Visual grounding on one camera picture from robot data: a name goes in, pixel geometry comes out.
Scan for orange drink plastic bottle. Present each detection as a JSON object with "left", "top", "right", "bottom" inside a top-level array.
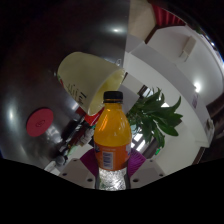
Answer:
[{"left": 93, "top": 90, "right": 133, "bottom": 192}]

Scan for grey round speakers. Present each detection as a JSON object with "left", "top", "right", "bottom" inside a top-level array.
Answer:
[{"left": 53, "top": 154, "right": 66, "bottom": 167}]

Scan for green plant in white pot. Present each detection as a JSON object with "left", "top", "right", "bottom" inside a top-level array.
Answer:
[{"left": 125, "top": 87, "right": 184, "bottom": 151}]

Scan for dark framed window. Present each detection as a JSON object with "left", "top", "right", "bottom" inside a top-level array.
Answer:
[{"left": 129, "top": 131, "right": 148, "bottom": 153}]

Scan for pale yellow cup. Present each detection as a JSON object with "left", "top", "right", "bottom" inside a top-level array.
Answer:
[{"left": 56, "top": 51, "right": 127, "bottom": 117}]

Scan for red container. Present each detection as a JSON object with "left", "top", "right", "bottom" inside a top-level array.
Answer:
[{"left": 83, "top": 106, "right": 105, "bottom": 127}]

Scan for red carpeted staircase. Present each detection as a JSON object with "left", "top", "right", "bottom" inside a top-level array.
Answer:
[{"left": 151, "top": 3, "right": 187, "bottom": 28}]

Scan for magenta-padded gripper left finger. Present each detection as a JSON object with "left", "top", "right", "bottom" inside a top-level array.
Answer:
[{"left": 59, "top": 147, "right": 100, "bottom": 190}]

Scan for glowing wall lamp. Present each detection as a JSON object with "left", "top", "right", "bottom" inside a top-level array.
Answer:
[{"left": 192, "top": 81, "right": 203, "bottom": 94}]

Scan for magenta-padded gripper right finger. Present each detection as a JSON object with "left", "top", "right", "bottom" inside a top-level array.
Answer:
[{"left": 126, "top": 148, "right": 167, "bottom": 190}]

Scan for printed paper magazine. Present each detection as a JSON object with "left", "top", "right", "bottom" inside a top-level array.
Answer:
[{"left": 43, "top": 159, "right": 61, "bottom": 174}]

